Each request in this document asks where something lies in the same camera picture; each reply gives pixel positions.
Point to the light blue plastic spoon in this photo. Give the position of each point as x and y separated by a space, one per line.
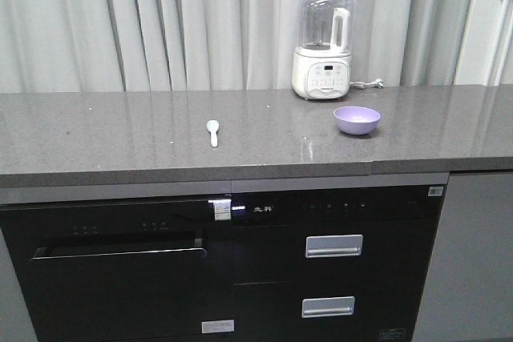
213 126

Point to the purple plastic bowl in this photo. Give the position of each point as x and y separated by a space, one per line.
354 120

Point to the white blender with clear jar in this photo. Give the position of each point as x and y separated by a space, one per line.
323 54

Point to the black drawer appliance cabinet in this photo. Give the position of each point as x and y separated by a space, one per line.
272 275

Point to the grey pleated curtain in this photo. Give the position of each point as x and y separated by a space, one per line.
214 45

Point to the black built-in dishwasher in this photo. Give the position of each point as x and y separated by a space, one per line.
124 269

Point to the upper silver drawer handle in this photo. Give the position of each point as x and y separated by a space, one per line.
331 246

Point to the silver drawer handle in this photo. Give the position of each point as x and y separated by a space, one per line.
327 307
331 246

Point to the lower silver drawer handle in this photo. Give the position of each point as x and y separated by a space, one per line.
327 307

